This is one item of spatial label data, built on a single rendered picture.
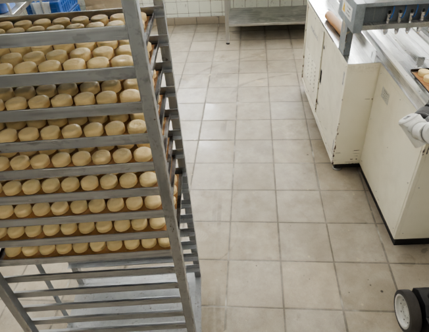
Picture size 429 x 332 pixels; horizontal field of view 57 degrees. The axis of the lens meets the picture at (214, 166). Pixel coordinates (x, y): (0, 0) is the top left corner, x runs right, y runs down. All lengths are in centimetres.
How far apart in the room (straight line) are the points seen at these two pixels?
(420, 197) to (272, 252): 85
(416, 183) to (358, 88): 72
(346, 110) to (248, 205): 87
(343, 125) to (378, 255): 84
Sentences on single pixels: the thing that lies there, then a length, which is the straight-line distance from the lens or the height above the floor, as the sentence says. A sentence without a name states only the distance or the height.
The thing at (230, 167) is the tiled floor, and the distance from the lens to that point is 298.
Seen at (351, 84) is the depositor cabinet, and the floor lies 70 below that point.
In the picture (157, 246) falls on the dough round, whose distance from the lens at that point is 136.
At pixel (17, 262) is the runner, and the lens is 147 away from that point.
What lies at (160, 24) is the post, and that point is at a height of 146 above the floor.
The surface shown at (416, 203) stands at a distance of 233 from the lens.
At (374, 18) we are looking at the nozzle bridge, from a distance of 255.
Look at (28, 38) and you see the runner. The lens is 96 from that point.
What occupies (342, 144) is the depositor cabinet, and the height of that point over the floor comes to 26.
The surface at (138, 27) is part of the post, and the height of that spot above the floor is 161.
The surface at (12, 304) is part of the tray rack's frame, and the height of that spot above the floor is 69.
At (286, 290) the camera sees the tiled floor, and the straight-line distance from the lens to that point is 227.
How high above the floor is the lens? 189
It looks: 39 degrees down
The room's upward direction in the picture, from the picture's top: 4 degrees counter-clockwise
